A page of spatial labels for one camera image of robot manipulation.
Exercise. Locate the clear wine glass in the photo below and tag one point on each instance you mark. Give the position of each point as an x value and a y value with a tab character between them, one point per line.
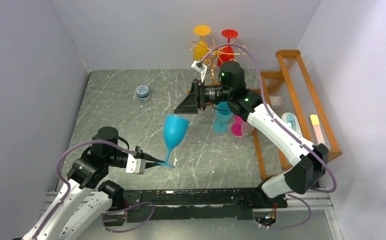
241	142

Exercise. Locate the dark blue wine glass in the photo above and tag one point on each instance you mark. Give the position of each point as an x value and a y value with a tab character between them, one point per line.
174	131

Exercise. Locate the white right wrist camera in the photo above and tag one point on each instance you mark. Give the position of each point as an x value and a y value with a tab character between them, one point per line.
200	67

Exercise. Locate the blue cleaning gel jar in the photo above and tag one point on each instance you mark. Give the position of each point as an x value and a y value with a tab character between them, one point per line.
143	93

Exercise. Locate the gold wire glass rack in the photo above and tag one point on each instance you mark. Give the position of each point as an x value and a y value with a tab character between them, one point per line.
210	59

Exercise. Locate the yellow wine glass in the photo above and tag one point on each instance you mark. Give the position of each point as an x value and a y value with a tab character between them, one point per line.
201	47

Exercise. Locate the light blue wine glass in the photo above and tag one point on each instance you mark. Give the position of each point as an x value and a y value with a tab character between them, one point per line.
223	115

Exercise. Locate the pink wine glass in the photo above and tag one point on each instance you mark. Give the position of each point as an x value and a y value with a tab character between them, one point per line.
237	129

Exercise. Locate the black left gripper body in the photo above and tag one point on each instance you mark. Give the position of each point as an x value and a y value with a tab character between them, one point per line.
128	157

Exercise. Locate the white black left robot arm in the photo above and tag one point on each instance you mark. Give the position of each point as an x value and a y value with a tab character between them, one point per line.
85	195

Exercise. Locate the yellow orange marker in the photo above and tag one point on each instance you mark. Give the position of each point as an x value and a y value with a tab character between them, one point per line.
317	129

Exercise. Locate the wooden tiered shelf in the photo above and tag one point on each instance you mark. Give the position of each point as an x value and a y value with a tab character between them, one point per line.
290	89

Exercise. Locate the red wine glass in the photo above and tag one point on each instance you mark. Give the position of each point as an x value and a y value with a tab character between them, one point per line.
226	53

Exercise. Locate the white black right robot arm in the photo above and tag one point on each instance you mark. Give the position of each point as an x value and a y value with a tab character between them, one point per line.
307	159

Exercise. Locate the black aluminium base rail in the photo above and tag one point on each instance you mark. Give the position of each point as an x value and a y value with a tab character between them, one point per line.
184	204

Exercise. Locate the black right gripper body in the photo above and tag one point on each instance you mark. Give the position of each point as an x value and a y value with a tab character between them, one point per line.
196	96

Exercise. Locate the blue blister pack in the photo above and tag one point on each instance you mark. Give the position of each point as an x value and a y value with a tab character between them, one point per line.
292	121

